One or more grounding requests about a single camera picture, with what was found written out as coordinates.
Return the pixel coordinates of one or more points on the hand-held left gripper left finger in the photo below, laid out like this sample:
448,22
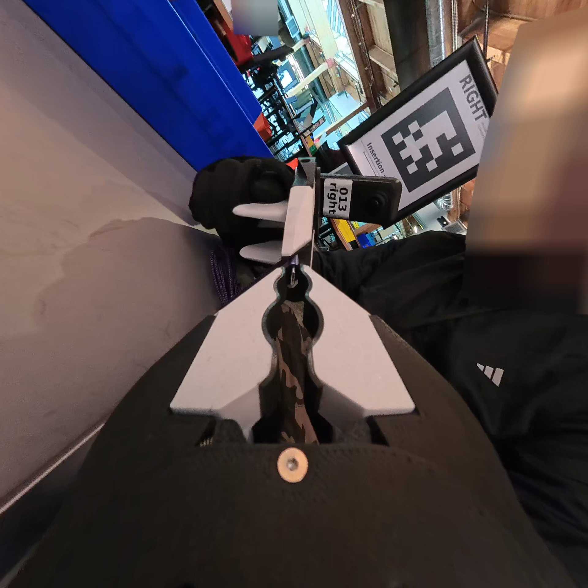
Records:
225,367

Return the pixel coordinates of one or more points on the blue bin with black divider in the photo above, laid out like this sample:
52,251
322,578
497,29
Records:
160,69

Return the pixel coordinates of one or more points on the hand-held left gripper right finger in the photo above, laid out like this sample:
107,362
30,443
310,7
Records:
363,367

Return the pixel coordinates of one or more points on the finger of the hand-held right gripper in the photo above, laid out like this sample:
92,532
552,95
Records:
294,241
301,206

